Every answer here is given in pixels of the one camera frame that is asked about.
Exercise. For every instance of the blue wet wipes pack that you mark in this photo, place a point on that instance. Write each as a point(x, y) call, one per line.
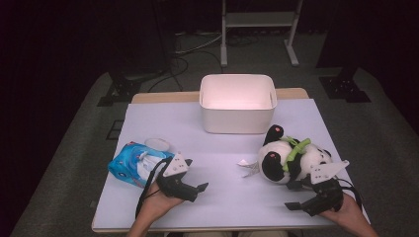
point(126, 164)

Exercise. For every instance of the black metal stand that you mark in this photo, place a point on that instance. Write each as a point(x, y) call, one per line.
point(344, 89)
point(122, 89)

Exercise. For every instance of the white plastic storage bin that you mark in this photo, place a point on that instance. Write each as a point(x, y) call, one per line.
point(237, 121)

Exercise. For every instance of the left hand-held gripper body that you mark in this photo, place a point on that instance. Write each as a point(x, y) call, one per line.
point(174, 184)

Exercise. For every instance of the panda plush toy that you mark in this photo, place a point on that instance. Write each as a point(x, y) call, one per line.
point(313, 156)

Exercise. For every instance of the person's left hand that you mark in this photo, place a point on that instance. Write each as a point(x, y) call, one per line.
point(158, 205)

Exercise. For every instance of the white wet wipe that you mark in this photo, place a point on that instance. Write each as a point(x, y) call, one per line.
point(146, 166)

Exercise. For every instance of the black floor outlet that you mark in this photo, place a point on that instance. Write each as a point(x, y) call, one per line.
point(115, 130)

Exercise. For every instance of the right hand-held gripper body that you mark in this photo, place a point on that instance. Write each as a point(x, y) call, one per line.
point(324, 197)

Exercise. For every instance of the white metal stand frame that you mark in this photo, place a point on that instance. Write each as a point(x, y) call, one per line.
point(260, 19)

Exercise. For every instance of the person's right hand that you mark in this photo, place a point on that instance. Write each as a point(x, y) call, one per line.
point(347, 214)

